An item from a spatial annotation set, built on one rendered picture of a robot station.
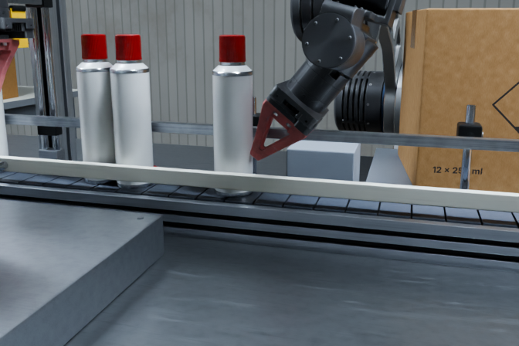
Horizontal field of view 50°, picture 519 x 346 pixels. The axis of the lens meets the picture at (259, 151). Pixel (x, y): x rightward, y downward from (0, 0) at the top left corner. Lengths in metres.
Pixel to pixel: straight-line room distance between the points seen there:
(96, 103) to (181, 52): 3.00
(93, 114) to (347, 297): 0.42
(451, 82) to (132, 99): 0.45
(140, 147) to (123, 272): 0.22
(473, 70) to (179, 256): 0.49
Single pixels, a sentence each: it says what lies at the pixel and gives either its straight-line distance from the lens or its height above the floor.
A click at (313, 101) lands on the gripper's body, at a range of 0.66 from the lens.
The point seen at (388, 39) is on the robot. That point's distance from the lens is 1.35.
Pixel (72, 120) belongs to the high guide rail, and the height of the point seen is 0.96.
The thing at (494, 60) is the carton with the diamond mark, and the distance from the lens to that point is 0.86.
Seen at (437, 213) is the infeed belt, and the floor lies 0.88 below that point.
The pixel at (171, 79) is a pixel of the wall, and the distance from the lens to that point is 3.82.
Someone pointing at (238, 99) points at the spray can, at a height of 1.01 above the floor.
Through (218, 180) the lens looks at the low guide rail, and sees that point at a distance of 0.70.
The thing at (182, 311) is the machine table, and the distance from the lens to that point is 0.56.
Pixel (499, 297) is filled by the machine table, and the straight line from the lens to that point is 0.62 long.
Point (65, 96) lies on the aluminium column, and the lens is 1.01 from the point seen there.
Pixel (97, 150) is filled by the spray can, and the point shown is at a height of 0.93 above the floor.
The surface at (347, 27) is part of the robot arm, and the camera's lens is 0.58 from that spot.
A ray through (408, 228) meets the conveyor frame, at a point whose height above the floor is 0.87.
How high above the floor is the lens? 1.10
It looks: 13 degrees down
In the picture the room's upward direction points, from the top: straight up
